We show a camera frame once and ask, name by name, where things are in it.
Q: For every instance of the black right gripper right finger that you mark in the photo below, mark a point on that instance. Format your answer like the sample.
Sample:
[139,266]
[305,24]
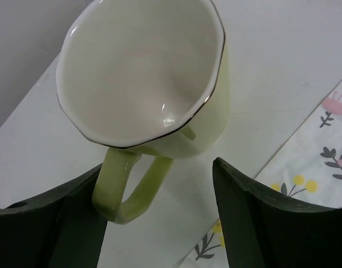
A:
[265,228]

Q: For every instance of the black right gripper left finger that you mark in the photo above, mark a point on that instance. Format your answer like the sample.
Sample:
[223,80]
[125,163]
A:
[58,228]

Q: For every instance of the patterned animal print cloth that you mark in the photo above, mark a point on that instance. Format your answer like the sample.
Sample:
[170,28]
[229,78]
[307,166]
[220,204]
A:
[308,167]

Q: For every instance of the yellow translucent mug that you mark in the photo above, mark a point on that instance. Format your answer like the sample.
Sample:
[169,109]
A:
[150,81]

